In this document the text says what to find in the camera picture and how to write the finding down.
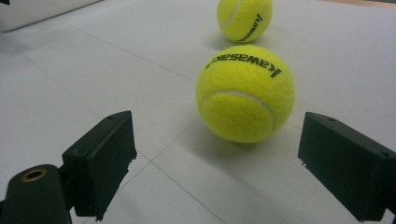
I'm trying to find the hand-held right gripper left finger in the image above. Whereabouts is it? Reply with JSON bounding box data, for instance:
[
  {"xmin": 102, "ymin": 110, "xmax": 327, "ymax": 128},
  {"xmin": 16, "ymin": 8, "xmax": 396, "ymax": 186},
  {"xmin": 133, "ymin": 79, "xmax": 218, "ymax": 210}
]
[{"xmin": 61, "ymin": 110, "xmax": 138, "ymax": 222}]

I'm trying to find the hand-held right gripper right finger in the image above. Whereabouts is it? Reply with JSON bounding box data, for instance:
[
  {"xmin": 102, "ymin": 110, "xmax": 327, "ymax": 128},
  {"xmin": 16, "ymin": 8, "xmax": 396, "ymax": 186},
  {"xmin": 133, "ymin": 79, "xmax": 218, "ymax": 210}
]
[{"xmin": 297, "ymin": 111, "xmax": 396, "ymax": 223}]

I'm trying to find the yellow tennis ball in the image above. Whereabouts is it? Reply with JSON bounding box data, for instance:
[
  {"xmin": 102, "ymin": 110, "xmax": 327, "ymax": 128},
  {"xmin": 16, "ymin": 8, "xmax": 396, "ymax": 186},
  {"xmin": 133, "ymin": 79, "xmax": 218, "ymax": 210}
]
[
  {"xmin": 195, "ymin": 44, "xmax": 297, "ymax": 145},
  {"xmin": 216, "ymin": 0, "xmax": 274, "ymax": 44}
]

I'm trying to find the white board sheet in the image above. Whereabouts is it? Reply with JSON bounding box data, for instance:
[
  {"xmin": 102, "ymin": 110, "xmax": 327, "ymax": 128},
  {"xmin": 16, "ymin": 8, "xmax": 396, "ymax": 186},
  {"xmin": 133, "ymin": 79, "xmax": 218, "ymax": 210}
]
[{"xmin": 0, "ymin": 0, "xmax": 396, "ymax": 224}]

